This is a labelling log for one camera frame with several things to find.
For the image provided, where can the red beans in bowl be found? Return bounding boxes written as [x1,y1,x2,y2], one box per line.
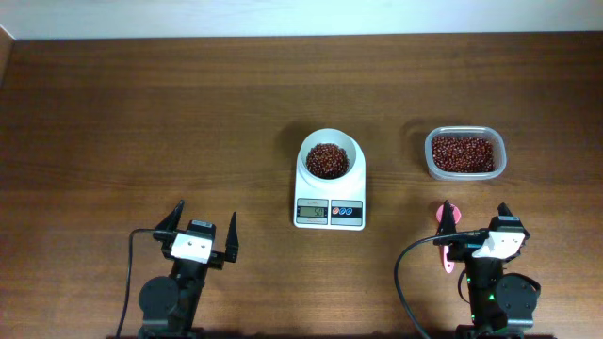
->
[305,143,350,180]

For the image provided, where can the left black cable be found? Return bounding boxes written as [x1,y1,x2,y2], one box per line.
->
[115,228,178,339]

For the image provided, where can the white round bowl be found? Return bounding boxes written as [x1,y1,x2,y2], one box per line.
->
[297,128,366,183]

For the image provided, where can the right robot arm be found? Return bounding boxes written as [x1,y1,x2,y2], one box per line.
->
[433,202,541,339]

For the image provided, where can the black cable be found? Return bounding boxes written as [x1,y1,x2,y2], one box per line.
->
[393,230,486,339]
[115,228,178,339]

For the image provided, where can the white digital kitchen scale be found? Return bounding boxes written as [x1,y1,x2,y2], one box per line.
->
[293,137,367,231]

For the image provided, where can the clear plastic bean container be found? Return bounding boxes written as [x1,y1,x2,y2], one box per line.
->
[425,126,507,181]

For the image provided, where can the pink plastic measuring scoop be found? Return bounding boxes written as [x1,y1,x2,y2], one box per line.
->
[435,204,462,274]

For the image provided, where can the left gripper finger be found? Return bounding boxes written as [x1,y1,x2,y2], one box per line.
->
[224,212,239,263]
[155,200,185,232]

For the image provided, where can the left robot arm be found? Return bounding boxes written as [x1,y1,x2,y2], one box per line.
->
[137,201,239,338]

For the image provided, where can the right black cable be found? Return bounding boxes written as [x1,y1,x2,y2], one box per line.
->
[393,230,486,339]

